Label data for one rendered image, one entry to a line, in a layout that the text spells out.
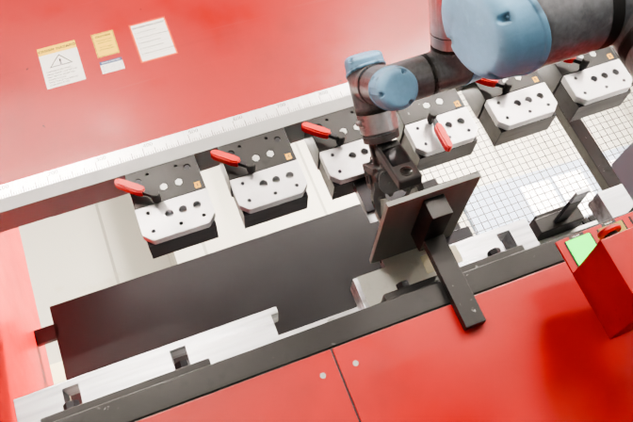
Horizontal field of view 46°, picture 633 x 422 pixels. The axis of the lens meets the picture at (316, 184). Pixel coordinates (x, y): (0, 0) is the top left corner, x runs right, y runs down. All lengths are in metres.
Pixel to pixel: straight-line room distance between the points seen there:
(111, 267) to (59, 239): 0.31
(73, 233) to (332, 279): 2.33
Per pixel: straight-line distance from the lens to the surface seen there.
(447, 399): 1.32
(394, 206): 1.28
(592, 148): 2.69
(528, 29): 0.77
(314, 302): 2.02
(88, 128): 1.66
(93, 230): 4.15
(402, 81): 1.27
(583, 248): 1.34
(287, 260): 2.06
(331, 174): 1.56
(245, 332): 1.44
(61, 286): 4.03
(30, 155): 1.66
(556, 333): 1.40
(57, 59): 1.78
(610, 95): 1.84
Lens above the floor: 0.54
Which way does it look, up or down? 25 degrees up
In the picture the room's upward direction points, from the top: 23 degrees counter-clockwise
